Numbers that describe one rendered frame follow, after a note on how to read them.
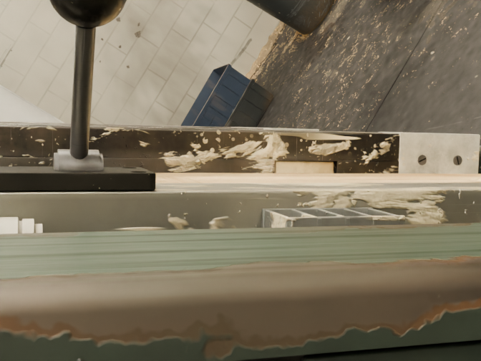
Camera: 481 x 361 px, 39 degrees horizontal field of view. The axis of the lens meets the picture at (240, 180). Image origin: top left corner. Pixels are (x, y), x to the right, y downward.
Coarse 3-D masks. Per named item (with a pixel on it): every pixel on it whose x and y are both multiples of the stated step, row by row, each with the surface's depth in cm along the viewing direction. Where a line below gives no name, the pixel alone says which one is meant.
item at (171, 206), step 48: (0, 192) 34; (48, 192) 35; (96, 192) 36; (144, 192) 37; (192, 192) 37; (240, 192) 38; (288, 192) 39; (336, 192) 40; (384, 192) 41; (432, 192) 42; (480, 192) 43
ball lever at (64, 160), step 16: (64, 0) 31; (80, 0) 31; (96, 0) 31; (112, 0) 31; (64, 16) 32; (80, 16) 31; (96, 16) 31; (112, 16) 32; (80, 32) 33; (80, 48) 33; (80, 64) 34; (80, 80) 34; (80, 96) 35; (80, 112) 35; (80, 128) 36; (80, 144) 36; (64, 160) 37; (80, 160) 37; (96, 160) 37
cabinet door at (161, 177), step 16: (160, 176) 74; (176, 176) 74; (192, 176) 75; (208, 176) 76; (224, 176) 76; (240, 176) 77; (256, 176) 77; (272, 176) 78; (288, 176) 79; (304, 176) 79; (320, 176) 80; (336, 176) 81; (352, 176) 81; (368, 176) 82; (384, 176) 83; (400, 176) 83; (416, 176) 84; (432, 176) 85; (448, 176) 86; (464, 176) 86; (480, 176) 87
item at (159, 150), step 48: (0, 144) 74; (48, 144) 76; (96, 144) 77; (144, 144) 79; (192, 144) 80; (240, 144) 82; (288, 144) 84; (336, 144) 86; (384, 144) 88; (432, 144) 90
